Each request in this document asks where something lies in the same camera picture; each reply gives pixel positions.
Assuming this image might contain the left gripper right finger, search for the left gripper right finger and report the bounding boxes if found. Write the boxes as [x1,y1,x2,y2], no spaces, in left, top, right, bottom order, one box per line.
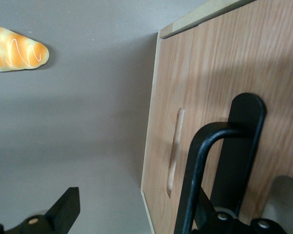
[191,189,287,234]

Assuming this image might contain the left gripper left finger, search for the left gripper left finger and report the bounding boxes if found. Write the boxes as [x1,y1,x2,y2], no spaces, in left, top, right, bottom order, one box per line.
[0,187,81,234]

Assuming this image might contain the wooden drawer front panel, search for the wooden drawer front panel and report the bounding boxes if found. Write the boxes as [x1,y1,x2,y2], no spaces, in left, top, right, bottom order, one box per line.
[161,0,293,234]

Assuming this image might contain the wooden drawer cabinet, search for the wooden drawer cabinet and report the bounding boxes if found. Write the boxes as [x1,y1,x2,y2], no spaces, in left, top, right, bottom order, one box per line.
[140,0,293,234]

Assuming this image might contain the orange striped bread roll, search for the orange striped bread roll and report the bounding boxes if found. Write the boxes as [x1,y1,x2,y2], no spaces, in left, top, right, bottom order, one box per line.
[0,25,50,73]

